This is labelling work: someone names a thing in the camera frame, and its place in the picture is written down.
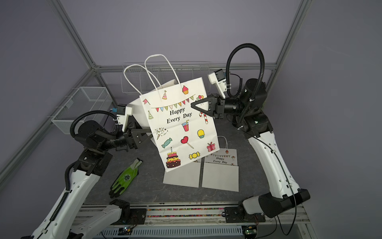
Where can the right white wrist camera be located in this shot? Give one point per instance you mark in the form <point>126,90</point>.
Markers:
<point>218,78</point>

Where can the green work glove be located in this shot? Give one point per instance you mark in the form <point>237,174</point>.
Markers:
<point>124,179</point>

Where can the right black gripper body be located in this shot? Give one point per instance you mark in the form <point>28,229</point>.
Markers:
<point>220,109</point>

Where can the white wire wall shelf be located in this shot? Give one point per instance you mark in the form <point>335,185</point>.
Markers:
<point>136,79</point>

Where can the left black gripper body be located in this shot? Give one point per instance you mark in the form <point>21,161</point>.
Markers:
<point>128,136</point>

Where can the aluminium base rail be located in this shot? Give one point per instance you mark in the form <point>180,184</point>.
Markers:
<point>183,221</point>

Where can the white wire basket on left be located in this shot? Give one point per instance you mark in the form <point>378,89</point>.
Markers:
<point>83,100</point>

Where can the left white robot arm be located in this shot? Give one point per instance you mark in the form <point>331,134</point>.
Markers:
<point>82,175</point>

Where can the white party paper bag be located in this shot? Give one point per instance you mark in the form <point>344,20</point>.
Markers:
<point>221,170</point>

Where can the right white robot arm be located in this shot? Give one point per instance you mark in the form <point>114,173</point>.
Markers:
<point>285,193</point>

